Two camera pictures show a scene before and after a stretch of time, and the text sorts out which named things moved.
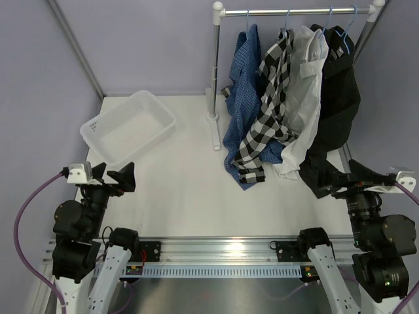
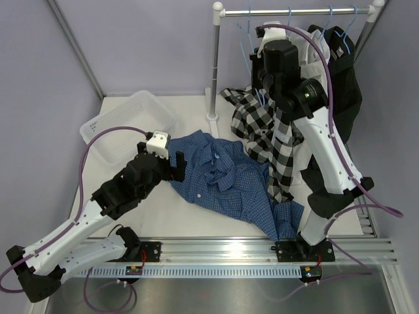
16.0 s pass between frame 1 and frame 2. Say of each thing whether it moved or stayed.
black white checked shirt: moved
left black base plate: stayed
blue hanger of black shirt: stayed
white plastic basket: stayed
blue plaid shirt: moved
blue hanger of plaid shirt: moved
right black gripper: moved
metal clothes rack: stayed
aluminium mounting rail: stayed
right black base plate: stayed
